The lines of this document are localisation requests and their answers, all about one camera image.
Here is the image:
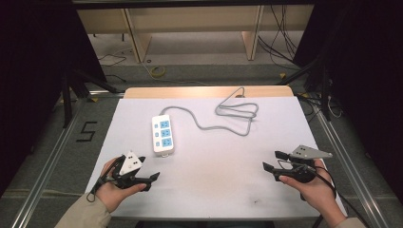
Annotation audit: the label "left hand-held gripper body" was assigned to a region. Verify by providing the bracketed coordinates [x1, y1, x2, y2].
[110, 150, 152, 191]

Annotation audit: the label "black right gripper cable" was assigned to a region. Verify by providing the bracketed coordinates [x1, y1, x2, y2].
[277, 159, 373, 228]

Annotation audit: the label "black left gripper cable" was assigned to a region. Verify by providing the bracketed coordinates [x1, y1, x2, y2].
[86, 157, 123, 203]

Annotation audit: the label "bundle of black floor cables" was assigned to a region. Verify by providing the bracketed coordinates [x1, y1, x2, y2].
[257, 4, 300, 68]

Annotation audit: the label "black metal stand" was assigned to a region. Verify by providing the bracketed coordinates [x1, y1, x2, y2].
[278, 56, 333, 123]
[61, 66, 119, 129]

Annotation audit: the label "white power strip blue sockets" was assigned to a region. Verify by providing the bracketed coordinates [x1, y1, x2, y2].
[150, 113, 176, 159]

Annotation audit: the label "person's right hand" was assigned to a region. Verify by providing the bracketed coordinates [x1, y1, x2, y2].
[278, 159, 348, 228]

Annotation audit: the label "dark curtain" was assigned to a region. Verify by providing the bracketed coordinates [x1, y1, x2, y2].
[292, 0, 403, 205]
[0, 0, 108, 198]

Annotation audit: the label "short aluminium rail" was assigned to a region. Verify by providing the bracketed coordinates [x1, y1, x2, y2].
[87, 89, 126, 98]

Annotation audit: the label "yellow tape roll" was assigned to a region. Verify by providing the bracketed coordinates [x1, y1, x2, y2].
[149, 65, 166, 80]

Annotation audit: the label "aluminium floor rail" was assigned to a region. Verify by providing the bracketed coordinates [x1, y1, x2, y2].
[10, 98, 84, 228]
[312, 103, 392, 228]

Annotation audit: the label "white table mat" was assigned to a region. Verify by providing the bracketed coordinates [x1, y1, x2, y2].
[85, 96, 348, 221]

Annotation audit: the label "person's left hand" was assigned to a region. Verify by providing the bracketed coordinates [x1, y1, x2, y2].
[94, 157, 147, 214]

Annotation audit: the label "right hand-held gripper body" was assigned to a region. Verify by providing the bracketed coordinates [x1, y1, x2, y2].
[278, 144, 335, 184]

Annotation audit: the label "light wooden desk frame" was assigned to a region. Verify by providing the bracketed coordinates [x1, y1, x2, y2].
[76, 4, 316, 64]

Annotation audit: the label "wooden table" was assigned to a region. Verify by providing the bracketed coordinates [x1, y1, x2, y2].
[123, 85, 295, 100]

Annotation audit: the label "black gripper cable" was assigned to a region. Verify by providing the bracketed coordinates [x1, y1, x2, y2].
[277, 159, 373, 228]
[86, 157, 123, 203]

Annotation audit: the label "thin black floor cable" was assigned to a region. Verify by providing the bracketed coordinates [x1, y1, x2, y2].
[97, 52, 128, 68]

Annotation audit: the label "grey power strip cable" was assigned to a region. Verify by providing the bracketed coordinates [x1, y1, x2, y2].
[159, 86, 259, 138]

